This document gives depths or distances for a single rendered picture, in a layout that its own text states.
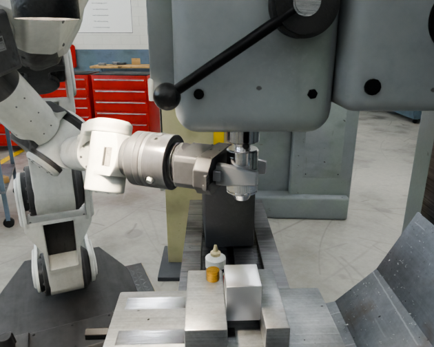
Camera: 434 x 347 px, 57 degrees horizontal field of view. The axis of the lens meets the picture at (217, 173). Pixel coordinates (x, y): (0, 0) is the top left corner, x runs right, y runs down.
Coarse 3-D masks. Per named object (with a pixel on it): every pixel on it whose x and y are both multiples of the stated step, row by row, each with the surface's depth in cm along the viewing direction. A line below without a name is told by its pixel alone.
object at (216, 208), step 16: (224, 192) 93; (208, 208) 94; (224, 208) 94; (240, 208) 95; (208, 224) 95; (224, 224) 96; (240, 224) 96; (208, 240) 97; (224, 240) 97; (240, 240) 97
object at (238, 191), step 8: (232, 160) 57; (240, 160) 56; (248, 160) 56; (256, 160) 57; (248, 168) 56; (256, 168) 57; (232, 192) 58; (240, 192) 58; (248, 192) 58; (256, 192) 59
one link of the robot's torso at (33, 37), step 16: (0, 0) 64; (80, 0) 78; (80, 16) 83; (16, 32) 70; (32, 32) 70; (48, 32) 72; (64, 32) 76; (32, 48) 73; (48, 48) 76; (64, 48) 86; (32, 64) 85; (48, 64) 88
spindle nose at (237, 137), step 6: (228, 132) 56; (234, 132) 55; (240, 132) 55; (252, 132) 55; (258, 132) 56; (228, 138) 56; (234, 138) 55; (240, 138) 55; (252, 138) 55; (258, 138) 56; (240, 144) 55
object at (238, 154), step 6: (228, 150) 57; (234, 150) 57; (240, 150) 57; (246, 150) 57; (252, 150) 57; (258, 150) 57; (234, 156) 56; (240, 156) 56; (246, 156) 56; (252, 156) 56
